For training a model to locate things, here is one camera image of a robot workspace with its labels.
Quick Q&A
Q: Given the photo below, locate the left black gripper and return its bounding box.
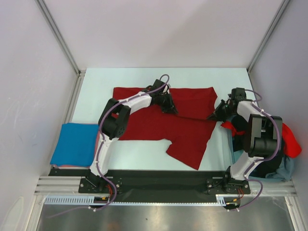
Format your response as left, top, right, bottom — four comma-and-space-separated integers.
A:
156, 92, 178, 115

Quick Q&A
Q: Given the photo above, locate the dark red t-shirt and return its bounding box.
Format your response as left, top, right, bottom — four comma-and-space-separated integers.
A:
120, 87, 217, 170

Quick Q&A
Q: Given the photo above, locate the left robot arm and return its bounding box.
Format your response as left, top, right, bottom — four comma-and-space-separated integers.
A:
85, 74, 178, 193

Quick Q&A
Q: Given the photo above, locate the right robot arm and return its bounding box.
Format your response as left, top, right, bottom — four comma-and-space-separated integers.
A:
207, 88, 282, 193

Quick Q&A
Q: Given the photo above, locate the black garment in bin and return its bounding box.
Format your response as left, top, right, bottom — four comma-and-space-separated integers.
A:
231, 115, 285, 178

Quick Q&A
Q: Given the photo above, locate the folded pink t-shirt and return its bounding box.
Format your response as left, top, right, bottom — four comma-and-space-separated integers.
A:
50, 133, 99, 168

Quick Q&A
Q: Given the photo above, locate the bright red garment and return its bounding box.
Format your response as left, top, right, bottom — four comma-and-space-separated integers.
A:
221, 121, 302, 158

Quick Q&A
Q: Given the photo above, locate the grey-blue garment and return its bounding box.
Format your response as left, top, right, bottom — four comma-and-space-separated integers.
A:
264, 156, 295, 182

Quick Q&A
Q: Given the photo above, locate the folded blue t-shirt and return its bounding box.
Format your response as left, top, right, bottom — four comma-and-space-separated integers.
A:
50, 123, 99, 167

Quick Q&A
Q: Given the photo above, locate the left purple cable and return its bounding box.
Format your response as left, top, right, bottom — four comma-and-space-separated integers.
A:
45, 74, 170, 218

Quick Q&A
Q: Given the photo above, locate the purple cable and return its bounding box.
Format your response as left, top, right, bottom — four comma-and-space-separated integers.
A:
45, 74, 170, 218
226, 90, 281, 212

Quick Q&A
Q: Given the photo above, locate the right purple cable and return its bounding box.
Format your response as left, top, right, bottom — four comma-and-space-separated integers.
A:
226, 90, 281, 212

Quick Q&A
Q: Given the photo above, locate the white slotted cable duct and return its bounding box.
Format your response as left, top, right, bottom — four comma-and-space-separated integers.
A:
44, 195, 240, 207

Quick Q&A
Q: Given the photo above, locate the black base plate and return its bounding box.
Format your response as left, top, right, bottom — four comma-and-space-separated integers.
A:
49, 168, 251, 199

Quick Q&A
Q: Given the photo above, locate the left aluminium corner post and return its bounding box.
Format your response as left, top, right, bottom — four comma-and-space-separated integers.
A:
35, 0, 82, 76

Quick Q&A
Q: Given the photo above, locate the aluminium corner post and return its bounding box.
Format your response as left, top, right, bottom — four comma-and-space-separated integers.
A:
246, 0, 292, 74
35, 0, 82, 76

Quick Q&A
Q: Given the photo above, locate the right aluminium corner post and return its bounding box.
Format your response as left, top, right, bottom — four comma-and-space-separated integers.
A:
246, 0, 292, 74

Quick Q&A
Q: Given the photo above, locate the aluminium frame rail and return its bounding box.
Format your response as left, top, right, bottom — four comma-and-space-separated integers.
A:
34, 176, 297, 197

